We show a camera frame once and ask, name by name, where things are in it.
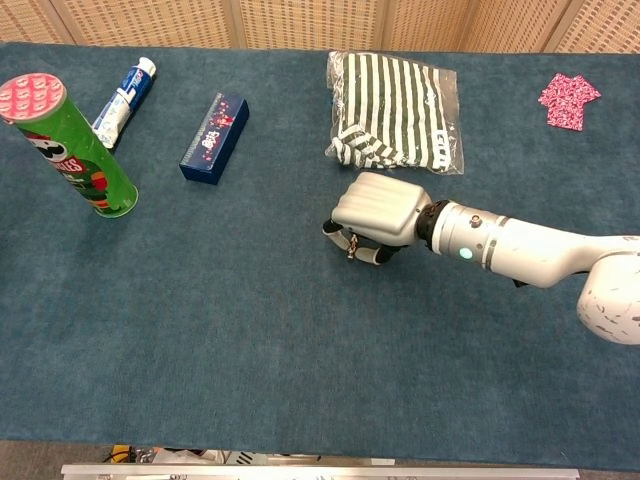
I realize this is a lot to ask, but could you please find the black cable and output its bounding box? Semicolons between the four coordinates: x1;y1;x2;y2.
102;445;137;464

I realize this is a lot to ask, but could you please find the green Pringles can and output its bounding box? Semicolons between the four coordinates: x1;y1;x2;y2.
0;72;140;219

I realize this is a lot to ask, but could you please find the striped cloth in plastic bag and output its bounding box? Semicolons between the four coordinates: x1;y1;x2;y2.
324;50;465;176

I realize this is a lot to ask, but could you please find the woven folding screen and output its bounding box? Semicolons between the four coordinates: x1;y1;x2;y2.
0;0;640;54

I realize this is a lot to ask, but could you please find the white blue toothpaste tube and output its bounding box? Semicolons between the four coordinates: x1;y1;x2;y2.
90;56;158;150

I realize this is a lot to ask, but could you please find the aluminium frame rail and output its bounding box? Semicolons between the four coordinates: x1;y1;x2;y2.
60;463;581;480

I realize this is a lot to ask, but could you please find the dark blue rectangular box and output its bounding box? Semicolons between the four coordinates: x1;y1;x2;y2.
178;91;250;187

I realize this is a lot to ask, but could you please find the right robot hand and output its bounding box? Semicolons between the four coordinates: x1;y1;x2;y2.
321;171;434;266

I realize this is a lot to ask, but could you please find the teal felt table mat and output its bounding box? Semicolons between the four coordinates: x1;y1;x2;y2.
0;41;640;472

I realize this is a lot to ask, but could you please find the pink patterned cloth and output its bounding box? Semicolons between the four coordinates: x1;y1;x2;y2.
537;72;603;133

